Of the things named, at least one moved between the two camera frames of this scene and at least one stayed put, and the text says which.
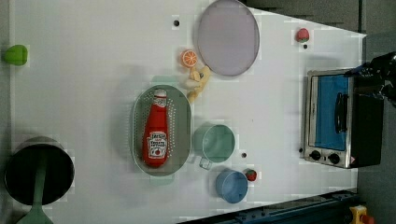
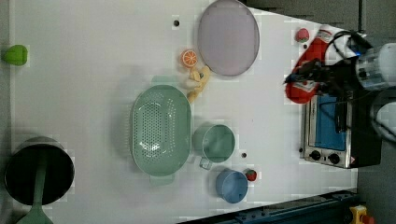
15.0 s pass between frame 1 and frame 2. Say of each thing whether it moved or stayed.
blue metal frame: stayed
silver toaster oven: stayed
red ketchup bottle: moved
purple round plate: stayed
